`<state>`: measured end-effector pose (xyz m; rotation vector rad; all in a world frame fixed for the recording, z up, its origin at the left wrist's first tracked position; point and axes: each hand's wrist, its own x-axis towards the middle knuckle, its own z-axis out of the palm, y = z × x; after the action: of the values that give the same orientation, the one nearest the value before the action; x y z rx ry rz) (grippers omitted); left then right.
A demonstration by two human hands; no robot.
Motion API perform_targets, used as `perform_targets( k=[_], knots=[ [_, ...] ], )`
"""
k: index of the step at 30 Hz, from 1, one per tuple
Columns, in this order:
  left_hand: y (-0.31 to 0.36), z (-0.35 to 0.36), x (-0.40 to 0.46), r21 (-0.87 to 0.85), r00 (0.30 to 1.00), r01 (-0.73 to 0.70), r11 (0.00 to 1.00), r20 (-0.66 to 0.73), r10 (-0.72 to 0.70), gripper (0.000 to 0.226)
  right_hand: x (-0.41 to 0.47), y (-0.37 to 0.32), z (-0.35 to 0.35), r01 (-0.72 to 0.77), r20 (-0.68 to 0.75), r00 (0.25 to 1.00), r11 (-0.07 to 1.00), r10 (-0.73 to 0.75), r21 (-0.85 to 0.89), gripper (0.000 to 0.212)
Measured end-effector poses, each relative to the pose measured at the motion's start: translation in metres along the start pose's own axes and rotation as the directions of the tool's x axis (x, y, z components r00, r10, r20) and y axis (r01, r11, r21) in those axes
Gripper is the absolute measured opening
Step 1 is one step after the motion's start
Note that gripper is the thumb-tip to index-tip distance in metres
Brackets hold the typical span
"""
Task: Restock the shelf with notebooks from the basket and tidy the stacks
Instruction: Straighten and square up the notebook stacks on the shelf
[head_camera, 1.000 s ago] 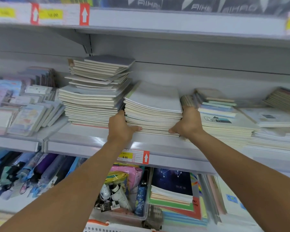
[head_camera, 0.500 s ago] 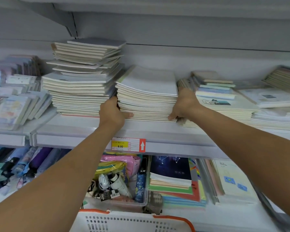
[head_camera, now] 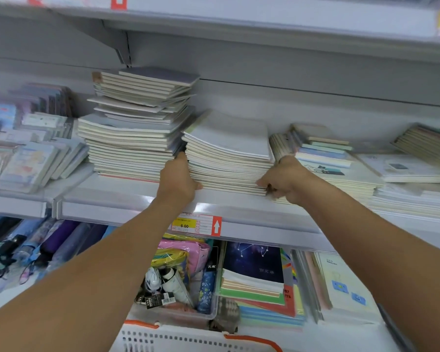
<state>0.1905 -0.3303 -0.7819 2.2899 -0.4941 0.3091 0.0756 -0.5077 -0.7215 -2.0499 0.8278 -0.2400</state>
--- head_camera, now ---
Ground row of white blue-square notebooks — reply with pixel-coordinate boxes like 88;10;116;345
295;250;382;324

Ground wide pile of white booklets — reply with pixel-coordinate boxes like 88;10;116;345
368;181;440;223

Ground white yellow price label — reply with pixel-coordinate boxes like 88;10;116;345
170;213;223;237

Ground grey metal shelf board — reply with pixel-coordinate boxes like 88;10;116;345
0;161;440;254
0;0;440;68

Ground black hang tag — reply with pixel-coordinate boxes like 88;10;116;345
135;292;177;308

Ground row of folded umbrellas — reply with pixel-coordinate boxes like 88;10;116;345
0;215;116;292

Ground blue starry folded umbrella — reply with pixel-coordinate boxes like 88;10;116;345
197;269;218;315

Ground black white folded umbrella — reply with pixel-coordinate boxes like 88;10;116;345
144;267;164;294

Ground white basket with orange handle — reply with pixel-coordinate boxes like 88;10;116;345
118;319;284;352

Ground leaning pile of brown notebooks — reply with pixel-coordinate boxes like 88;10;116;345
390;122;440;166

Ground low pile of cream notebooks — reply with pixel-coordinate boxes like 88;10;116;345
273;157;385;209

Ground white notebook with blue picture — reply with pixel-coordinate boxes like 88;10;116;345
355;154;440;184

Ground tall pile of white notebooks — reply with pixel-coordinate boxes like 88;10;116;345
77;67;201;182

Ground stack of grey cover notebooks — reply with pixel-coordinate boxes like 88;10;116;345
181;110;276;197

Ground clear plastic bin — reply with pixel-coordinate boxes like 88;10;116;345
131;234;221;328

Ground pile of small pastel notepads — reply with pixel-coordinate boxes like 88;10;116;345
293;123;353;169

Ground person's left hand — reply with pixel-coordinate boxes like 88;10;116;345
156;152;203;208

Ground bundle of brown edged booklets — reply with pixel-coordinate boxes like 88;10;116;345
269;132;297;162

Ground person's left forearm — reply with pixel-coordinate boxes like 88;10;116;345
0;194;197;352

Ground stack of coloured paper pads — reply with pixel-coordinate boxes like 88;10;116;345
217;249;308;328

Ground person's right hand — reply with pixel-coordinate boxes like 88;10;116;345
256;155;311;204

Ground person's right forearm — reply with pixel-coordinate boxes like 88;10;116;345
296;171;440;309

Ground grey brown patterned pouch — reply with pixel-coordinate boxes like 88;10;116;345
209;298;241;335

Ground row of pastel wrapped notebooks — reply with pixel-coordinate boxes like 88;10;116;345
0;83;89;195

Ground pink fabric pouch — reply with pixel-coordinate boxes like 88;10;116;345
158;238;210;277

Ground dark blue starry notebook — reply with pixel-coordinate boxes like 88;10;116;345
222;241;286;288

